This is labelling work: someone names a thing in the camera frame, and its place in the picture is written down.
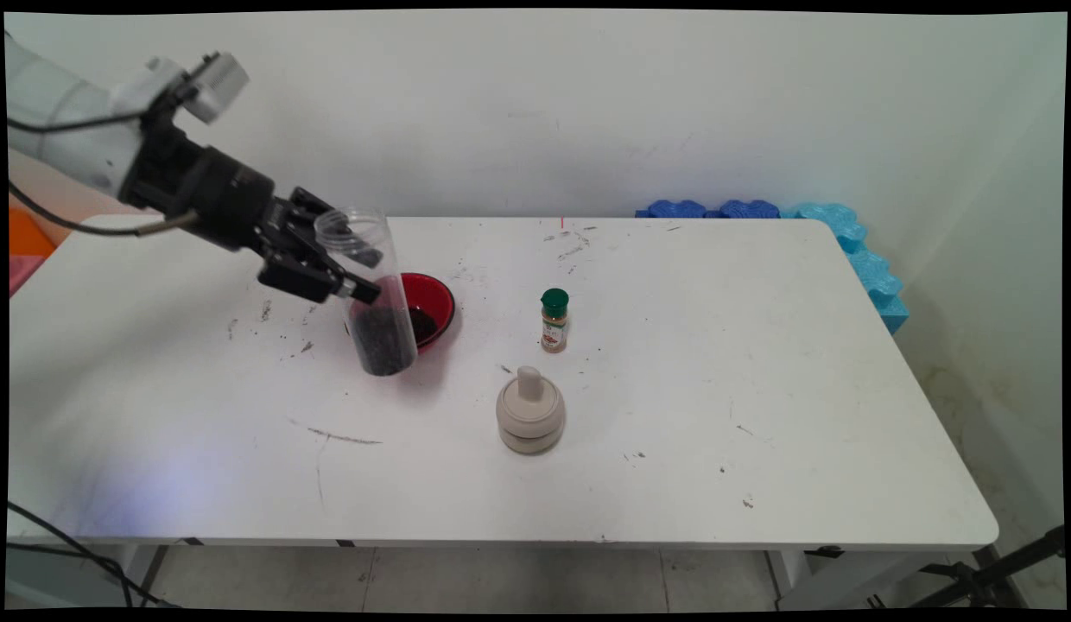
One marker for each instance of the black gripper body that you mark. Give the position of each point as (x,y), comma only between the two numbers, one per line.
(216,194)

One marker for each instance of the beige lidded grinder pot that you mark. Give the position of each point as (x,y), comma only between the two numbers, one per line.
(529,419)

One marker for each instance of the white table leg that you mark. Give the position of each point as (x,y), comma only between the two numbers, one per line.
(142,570)
(790,570)

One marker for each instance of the spice bottle green cap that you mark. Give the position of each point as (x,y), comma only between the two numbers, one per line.
(554,324)

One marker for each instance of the pink foam block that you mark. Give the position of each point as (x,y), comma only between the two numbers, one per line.
(22,272)

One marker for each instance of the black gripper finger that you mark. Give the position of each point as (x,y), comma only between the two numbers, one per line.
(302,272)
(307,207)

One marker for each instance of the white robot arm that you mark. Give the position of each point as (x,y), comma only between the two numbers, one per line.
(60,112)

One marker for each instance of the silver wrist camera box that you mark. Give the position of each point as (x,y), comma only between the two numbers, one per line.
(216,86)

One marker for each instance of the black tripod legs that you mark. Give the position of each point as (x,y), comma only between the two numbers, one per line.
(993,570)

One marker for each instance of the dark blue foam piece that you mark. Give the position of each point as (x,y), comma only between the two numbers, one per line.
(750,209)
(674,209)

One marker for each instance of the orange foam block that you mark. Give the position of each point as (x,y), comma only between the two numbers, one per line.
(26,240)

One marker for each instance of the black seeds heap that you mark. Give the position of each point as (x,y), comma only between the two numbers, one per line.
(425,324)
(382,341)

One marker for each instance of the clear plastic jar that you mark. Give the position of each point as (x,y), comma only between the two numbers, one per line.
(384,337)

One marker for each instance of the red plastic bowl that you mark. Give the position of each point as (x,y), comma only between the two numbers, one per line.
(436,298)

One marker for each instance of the light blue foam mat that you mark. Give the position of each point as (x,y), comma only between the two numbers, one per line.
(872,276)

